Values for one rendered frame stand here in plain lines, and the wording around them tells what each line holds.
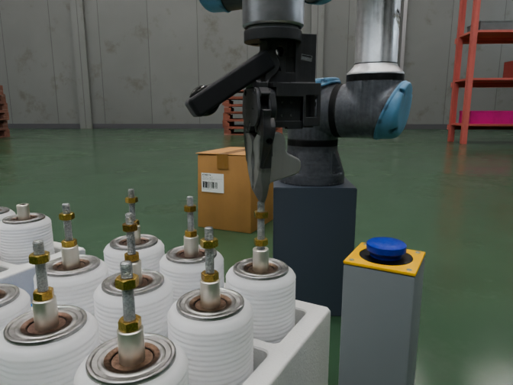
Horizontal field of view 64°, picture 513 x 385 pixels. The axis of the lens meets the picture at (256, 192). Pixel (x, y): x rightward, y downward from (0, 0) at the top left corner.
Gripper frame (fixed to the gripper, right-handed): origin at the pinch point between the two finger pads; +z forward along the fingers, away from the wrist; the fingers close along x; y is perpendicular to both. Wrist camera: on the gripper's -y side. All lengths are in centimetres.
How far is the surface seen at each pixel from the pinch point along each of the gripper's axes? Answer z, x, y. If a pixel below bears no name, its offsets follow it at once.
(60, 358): 12.1, -12.4, -22.7
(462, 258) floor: 36, 50, 84
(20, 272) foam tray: 18.1, 28.6, -36.0
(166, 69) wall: -107, 1018, 73
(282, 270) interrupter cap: 10.5, -1.6, 3.1
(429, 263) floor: 36, 50, 71
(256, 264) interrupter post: 9.7, -0.7, -0.2
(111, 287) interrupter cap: 10.5, -1.0, -18.7
